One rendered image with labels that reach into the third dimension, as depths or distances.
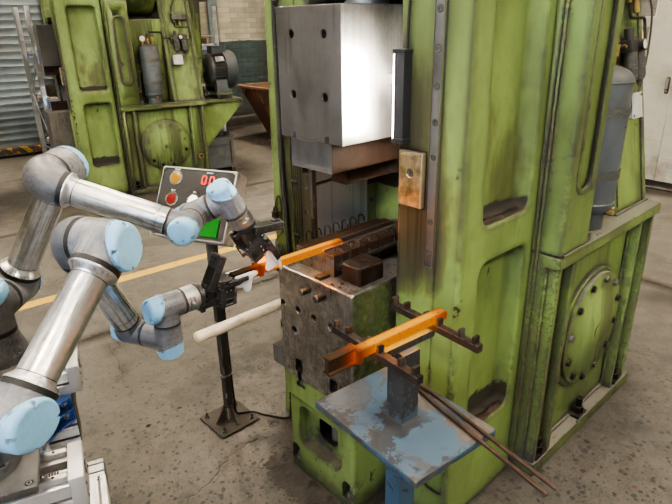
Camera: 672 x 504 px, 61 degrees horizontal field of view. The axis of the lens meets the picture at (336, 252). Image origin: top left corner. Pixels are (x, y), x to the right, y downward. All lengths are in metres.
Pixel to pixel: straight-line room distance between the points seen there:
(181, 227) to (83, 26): 5.14
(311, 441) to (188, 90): 5.00
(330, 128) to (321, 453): 1.26
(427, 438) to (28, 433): 0.91
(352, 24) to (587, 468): 1.96
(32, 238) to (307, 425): 1.24
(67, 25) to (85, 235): 5.15
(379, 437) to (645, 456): 1.55
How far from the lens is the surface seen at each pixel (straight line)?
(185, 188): 2.29
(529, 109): 1.95
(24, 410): 1.28
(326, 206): 2.18
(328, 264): 1.92
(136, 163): 6.64
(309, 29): 1.81
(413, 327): 1.47
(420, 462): 1.48
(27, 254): 1.88
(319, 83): 1.79
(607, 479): 2.67
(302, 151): 1.89
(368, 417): 1.60
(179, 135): 6.67
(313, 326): 2.00
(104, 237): 1.37
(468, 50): 1.61
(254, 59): 11.05
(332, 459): 2.32
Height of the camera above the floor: 1.71
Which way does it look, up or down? 22 degrees down
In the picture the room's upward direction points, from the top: 1 degrees counter-clockwise
